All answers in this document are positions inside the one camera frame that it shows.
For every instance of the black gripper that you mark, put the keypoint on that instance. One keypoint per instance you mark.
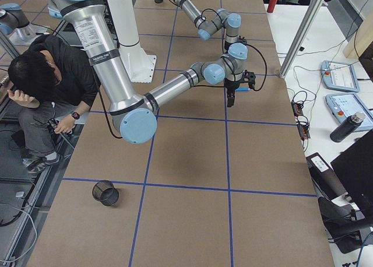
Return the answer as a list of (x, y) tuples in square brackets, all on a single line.
[(230, 85)]

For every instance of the blue marker pen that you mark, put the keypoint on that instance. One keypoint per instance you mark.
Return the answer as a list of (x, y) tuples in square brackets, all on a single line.
[(242, 89)]

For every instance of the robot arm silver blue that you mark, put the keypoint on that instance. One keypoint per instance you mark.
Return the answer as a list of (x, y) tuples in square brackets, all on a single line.
[(108, 32), (209, 13)]

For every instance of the brown paper table mat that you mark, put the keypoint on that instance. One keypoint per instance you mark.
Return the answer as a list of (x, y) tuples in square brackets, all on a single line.
[(216, 186)]

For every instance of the blue teach pendant far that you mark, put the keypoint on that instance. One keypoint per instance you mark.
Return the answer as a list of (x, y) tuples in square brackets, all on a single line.
[(339, 76)]

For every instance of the blue teach pendant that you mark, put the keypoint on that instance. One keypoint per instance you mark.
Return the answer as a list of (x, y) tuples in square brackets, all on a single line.
[(339, 76), (343, 105)]

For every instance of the blue teach pendant near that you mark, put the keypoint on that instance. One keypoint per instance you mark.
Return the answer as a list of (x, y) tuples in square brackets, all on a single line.
[(343, 105)]

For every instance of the black water bottle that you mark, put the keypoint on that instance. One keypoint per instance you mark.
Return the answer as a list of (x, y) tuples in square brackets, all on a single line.
[(350, 124)]

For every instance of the black labelled box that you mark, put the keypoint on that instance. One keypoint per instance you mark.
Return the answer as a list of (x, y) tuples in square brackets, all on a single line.
[(324, 177)]

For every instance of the black mesh pen cup far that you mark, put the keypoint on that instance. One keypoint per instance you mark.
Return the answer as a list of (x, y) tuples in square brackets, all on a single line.
[(105, 192)]

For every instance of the seated person in black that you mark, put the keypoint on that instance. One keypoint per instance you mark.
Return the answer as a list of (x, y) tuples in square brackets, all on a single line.
[(52, 80)]

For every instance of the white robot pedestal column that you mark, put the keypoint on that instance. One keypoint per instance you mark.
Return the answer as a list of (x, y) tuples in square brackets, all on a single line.
[(139, 65)]

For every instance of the aluminium frame post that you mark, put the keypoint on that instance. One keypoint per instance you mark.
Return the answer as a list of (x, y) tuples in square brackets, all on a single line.
[(300, 35)]

